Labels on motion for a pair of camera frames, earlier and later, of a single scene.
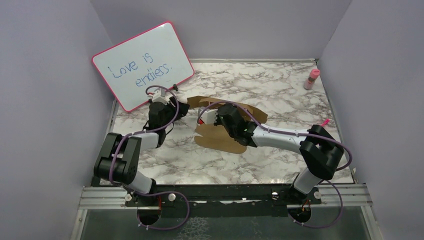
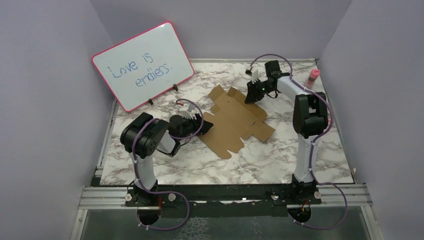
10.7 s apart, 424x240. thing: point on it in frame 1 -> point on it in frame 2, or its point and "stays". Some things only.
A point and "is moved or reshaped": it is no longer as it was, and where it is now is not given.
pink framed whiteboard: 156,57 stays
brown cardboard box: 214,137 is moved or reshaped
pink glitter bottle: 314,75 stays
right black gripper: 218,121 -> 252,96
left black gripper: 182,110 -> 197,123
